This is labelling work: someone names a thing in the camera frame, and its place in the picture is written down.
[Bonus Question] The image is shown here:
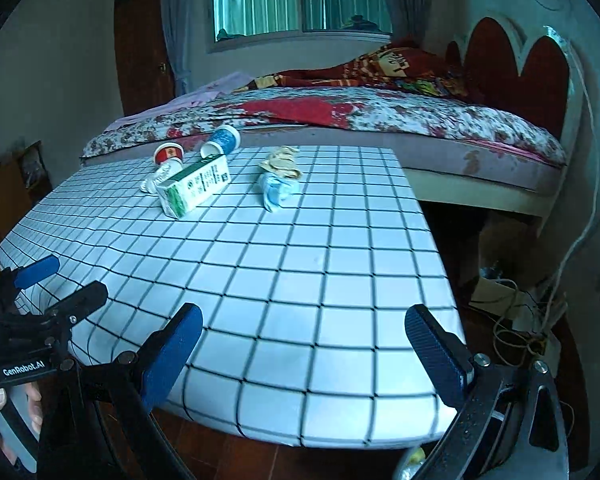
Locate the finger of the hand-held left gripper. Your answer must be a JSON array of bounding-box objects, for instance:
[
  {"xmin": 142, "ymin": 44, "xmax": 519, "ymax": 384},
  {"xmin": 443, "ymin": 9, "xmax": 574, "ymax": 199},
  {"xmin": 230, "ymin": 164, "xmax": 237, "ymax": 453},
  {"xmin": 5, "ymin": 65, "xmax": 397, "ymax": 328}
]
[
  {"xmin": 27, "ymin": 280, "xmax": 109, "ymax": 332},
  {"xmin": 0, "ymin": 254, "xmax": 62, "ymax": 292}
]

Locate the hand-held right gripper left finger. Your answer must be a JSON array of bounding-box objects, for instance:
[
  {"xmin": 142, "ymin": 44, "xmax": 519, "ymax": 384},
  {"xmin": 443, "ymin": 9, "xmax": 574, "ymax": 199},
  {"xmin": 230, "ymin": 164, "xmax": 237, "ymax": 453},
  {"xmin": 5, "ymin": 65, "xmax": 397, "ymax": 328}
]
[{"xmin": 75, "ymin": 302, "xmax": 205, "ymax": 480}]

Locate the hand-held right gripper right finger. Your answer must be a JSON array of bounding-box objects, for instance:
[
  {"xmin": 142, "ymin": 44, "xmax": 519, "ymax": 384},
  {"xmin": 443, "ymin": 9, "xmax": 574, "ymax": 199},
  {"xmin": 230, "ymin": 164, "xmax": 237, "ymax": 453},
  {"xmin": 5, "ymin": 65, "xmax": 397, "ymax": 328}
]
[{"xmin": 403, "ymin": 303, "xmax": 574, "ymax": 480}]

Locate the clear plastic bottle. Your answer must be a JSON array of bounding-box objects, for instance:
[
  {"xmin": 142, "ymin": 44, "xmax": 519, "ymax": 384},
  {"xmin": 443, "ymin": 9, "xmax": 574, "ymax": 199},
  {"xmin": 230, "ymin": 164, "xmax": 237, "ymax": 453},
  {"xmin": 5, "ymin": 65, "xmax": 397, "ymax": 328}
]
[{"xmin": 392, "ymin": 462, "xmax": 427, "ymax": 480}]

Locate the small white bottle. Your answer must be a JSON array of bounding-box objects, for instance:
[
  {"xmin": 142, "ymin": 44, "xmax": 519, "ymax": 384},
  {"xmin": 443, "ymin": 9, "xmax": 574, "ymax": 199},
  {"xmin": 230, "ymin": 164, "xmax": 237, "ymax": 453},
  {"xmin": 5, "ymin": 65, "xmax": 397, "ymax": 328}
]
[{"xmin": 140, "ymin": 158, "xmax": 185, "ymax": 194}]

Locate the green white carton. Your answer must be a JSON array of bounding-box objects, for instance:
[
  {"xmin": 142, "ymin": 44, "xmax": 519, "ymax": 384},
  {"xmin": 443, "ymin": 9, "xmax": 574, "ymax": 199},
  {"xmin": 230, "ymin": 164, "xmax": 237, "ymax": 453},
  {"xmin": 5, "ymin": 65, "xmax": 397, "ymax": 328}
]
[{"xmin": 154, "ymin": 153, "xmax": 231, "ymax": 220}]

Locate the red paper cup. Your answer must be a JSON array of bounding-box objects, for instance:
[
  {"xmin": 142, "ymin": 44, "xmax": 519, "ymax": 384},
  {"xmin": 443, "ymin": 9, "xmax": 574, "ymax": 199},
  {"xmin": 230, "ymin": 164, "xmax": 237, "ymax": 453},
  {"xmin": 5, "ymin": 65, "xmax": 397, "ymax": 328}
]
[{"xmin": 153, "ymin": 143, "xmax": 185, "ymax": 166}]

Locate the blue wrapper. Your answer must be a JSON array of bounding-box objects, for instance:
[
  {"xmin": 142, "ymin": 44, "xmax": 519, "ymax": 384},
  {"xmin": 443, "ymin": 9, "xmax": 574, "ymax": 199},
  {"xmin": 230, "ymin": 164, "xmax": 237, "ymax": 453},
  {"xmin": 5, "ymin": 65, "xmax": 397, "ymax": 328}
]
[{"xmin": 258, "ymin": 172, "xmax": 301, "ymax": 211}]

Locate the blue white paper cup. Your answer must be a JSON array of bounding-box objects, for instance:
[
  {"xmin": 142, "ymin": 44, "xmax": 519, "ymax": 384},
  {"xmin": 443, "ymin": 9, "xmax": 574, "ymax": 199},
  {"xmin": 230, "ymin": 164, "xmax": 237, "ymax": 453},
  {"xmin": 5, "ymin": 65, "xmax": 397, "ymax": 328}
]
[{"xmin": 200, "ymin": 125, "xmax": 242, "ymax": 157}]

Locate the beige paper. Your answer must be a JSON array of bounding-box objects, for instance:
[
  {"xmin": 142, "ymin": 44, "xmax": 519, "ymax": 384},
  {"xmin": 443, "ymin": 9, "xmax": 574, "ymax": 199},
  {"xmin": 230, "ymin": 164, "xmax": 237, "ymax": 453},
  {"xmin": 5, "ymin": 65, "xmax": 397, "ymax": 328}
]
[{"xmin": 257, "ymin": 145, "xmax": 304, "ymax": 181}]

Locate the wooden cabinet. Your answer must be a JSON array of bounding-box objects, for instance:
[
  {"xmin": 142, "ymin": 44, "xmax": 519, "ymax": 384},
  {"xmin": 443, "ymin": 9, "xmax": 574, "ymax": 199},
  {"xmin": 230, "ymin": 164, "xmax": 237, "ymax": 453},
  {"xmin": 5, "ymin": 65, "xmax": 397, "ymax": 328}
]
[{"xmin": 0, "ymin": 140, "xmax": 52, "ymax": 262}]

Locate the white power strip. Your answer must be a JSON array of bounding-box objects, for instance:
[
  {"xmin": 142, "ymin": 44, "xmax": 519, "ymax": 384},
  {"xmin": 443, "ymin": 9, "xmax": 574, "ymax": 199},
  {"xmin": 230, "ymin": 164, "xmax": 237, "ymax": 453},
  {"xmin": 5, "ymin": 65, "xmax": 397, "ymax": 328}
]
[{"xmin": 469, "ymin": 275, "xmax": 567, "ymax": 337}]

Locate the checkered white tablecloth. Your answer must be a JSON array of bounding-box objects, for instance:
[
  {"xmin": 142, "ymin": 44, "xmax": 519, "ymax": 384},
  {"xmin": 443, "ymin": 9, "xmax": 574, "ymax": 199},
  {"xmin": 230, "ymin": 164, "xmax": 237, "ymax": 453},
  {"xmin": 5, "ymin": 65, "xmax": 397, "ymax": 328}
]
[{"xmin": 0, "ymin": 145, "xmax": 469, "ymax": 449}]

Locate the pink cloth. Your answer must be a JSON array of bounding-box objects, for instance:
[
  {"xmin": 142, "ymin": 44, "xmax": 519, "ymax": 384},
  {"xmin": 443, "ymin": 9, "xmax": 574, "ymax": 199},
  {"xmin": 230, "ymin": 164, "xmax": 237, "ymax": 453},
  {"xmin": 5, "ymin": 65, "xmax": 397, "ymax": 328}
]
[{"xmin": 109, "ymin": 70, "xmax": 257, "ymax": 132}]

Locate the brown wooden door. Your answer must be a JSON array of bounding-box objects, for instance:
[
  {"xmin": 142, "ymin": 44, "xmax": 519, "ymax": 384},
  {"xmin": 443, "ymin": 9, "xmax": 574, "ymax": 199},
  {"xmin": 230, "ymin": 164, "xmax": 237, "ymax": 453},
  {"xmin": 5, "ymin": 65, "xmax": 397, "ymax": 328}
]
[{"xmin": 114, "ymin": 0, "xmax": 177, "ymax": 117}]

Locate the floral bed sheet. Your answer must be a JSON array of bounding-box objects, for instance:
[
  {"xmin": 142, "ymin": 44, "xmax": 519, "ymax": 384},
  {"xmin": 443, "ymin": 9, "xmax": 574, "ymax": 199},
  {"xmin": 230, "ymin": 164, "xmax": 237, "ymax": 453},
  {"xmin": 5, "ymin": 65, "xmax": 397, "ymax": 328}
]
[{"xmin": 80, "ymin": 85, "xmax": 567, "ymax": 169}]

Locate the sheer grey curtain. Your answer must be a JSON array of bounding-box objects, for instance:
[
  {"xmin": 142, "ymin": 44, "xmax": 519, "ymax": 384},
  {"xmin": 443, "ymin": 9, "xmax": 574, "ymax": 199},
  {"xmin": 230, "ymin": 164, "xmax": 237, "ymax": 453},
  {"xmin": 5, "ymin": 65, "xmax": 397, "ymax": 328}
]
[{"xmin": 159, "ymin": 0, "xmax": 217, "ymax": 97}]

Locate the red white headboard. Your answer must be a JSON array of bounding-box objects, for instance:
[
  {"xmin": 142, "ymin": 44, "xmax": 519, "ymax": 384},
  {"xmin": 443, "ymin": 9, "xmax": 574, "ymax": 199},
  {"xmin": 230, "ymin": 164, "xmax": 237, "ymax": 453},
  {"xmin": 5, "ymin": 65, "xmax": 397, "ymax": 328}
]
[{"xmin": 444, "ymin": 15, "xmax": 589, "ymax": 222}]

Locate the red printed blanket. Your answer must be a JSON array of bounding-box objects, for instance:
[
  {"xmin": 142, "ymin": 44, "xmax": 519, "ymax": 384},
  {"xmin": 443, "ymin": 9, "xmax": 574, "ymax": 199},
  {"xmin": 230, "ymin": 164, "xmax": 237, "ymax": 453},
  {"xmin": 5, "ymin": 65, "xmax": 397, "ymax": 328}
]
[{"xmin": 230, "ymin": 42, "xmax": 472, "ymax": 99}]

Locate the dark cloth on sill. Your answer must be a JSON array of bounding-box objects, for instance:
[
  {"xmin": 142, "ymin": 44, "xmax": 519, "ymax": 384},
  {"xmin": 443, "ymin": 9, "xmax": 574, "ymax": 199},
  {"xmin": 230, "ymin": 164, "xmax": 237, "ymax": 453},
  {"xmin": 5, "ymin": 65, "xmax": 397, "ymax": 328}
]
[{"xmin": 341, "ymin": 16, "xmax": 392, "ymax": 32}]

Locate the cream bed frame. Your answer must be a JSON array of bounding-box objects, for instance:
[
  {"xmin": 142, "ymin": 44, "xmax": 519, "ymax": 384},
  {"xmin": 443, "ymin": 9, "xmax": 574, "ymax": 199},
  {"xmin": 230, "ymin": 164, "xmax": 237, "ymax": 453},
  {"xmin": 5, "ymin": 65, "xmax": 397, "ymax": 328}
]
[{"xmin": 404, "ymin": 167, "xmax": 567, "ymax": 222}]

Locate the thick white cable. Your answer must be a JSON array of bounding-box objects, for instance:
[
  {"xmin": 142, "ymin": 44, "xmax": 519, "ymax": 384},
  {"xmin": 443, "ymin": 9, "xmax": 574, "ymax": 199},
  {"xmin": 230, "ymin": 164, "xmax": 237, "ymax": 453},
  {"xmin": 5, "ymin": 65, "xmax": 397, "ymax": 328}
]
[{"xmin": 544, "ymin": 35, "xmax": 600, "ymax": 292}]

